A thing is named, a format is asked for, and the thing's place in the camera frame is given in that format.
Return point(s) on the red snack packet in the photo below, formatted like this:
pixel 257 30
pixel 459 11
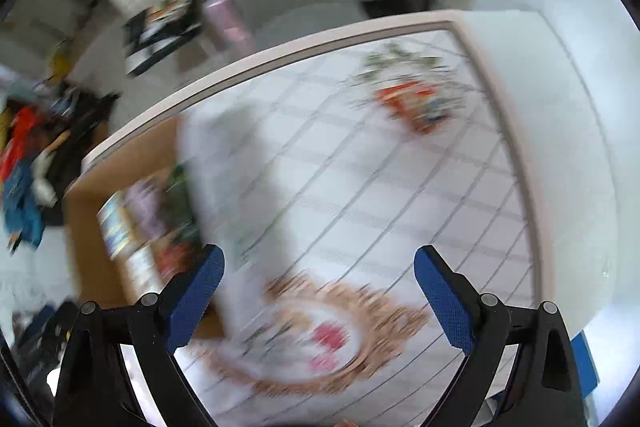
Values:
pixel 175 257

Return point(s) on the orange snack packet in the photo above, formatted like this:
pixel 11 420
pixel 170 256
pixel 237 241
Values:
pixel 415 107

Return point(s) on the white patterned tablecloth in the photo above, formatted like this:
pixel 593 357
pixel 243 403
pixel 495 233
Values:
pixel 375 207

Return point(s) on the blue panel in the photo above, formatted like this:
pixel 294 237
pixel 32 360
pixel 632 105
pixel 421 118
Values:
pixel 587 357

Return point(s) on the cardboard box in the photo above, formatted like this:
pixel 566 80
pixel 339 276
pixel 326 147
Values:
pixel 90 257

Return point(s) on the pile of papers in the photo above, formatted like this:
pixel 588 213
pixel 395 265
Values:
pixel 167 11

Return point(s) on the blue tissue packet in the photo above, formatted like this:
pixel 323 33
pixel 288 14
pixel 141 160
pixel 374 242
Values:
pixel 114 222

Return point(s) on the small white packet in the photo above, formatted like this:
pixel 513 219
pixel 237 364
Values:
pixel 139 268

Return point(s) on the green snack packet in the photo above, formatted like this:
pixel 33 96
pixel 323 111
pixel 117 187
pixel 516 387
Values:
pixel 179 194

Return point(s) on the clothes pile on rack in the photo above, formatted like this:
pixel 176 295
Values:
pixel 85 122

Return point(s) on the white cloth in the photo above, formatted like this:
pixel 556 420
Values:
pixel 45 177

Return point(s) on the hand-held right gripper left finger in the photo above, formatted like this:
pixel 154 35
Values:
pixel 195 302

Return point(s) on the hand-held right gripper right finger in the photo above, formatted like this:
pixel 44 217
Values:
pixel 445 302

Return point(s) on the blue striped garment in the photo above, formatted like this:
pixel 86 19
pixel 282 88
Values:
pixel 22 207

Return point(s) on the orange red garment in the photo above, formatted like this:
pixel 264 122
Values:
pixel 20 132

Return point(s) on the pink suitcase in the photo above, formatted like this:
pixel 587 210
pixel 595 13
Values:
pixel 225 19

